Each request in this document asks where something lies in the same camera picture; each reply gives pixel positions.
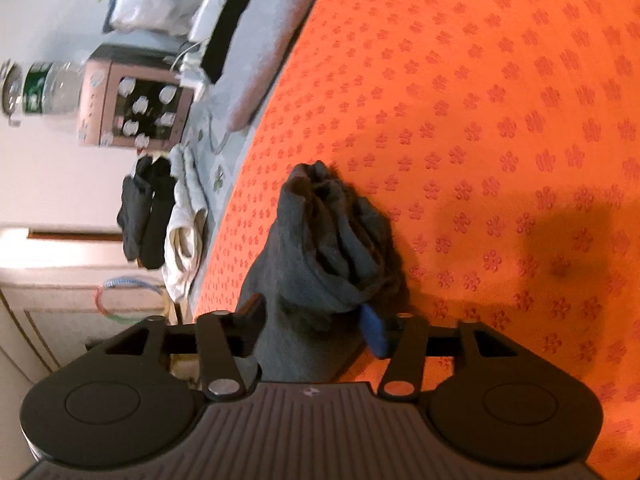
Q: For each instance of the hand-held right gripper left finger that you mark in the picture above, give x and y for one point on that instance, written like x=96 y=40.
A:
x=252 y=320

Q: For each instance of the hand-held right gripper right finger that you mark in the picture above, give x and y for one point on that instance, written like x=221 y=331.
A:
x=375 y=332

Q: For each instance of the dark grey t-shirt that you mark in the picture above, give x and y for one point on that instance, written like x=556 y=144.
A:
x=320 y=240

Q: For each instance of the folded white quilted garment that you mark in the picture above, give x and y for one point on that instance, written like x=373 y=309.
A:
x=185 y=230

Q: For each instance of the colourful hula hoop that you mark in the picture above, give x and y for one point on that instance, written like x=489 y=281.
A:
x=125 y=281

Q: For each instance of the folded black garment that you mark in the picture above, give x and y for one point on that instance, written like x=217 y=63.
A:
x=157 y=220

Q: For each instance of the folded dark grey sweater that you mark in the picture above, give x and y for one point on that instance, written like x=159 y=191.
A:
x=132 y=210

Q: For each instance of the orange patterned mat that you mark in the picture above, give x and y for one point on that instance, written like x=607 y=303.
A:
x=500 y=110

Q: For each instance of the folded light grey garment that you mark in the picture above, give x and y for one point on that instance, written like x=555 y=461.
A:
x=270 y=50

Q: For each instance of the brown cabinet with stickers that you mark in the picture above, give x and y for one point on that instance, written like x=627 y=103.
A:
x=95 y=100

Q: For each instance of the clear water bottle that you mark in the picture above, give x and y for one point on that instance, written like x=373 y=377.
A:
x=45 y=90

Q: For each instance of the white flat device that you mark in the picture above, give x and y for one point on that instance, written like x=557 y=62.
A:
x=207 y=12

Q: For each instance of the brown door frame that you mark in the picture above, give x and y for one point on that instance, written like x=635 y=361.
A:
x=75 y=234

